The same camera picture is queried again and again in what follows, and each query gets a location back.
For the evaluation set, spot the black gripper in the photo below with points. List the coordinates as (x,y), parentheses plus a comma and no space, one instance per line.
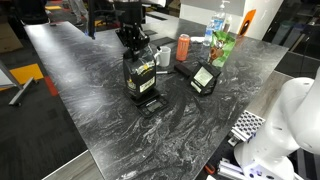
(133,38)

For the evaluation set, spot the black coffee packet yellow label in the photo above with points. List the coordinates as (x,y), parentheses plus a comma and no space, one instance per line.
(140,75)

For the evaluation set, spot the black digital kitchen scale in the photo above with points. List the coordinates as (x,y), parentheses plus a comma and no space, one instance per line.
(150,103)

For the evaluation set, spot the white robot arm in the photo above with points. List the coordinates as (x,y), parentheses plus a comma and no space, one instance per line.
(129,14)

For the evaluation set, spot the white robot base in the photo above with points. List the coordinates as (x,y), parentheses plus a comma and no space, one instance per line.
(293,123)

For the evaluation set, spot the black coffee packet white label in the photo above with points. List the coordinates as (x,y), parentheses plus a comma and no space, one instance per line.
(204,78)

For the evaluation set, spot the green snack packet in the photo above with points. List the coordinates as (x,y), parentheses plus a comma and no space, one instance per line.
(220,48)

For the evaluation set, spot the white mug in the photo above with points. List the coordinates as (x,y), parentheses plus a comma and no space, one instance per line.
(163,56)

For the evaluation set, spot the white marker pen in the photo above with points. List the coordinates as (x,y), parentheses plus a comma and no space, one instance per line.
(165,72)

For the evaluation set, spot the small black flat box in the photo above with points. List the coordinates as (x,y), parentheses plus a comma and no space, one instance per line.
(183,70)

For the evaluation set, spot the orange drink can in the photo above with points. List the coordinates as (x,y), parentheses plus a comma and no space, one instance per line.
(182,47)

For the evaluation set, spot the clear plastic water bottle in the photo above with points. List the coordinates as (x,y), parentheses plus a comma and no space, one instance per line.
(215,24)

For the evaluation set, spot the clear pump dispenser bottle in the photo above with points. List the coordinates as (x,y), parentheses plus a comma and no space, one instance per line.
(228,19)

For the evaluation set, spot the grey metal stand leg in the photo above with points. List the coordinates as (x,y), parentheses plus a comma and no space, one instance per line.
(7,80)

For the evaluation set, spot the white orange board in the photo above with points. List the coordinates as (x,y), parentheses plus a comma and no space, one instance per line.
(257,17)

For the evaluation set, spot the perforated metal plate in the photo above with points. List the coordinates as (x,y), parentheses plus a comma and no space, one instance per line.
(246,125)

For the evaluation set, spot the orange handled tool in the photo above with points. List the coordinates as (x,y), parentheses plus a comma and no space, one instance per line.
(209,169)

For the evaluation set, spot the aluminium extrusion rail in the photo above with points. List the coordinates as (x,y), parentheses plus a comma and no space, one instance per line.
(230,171)

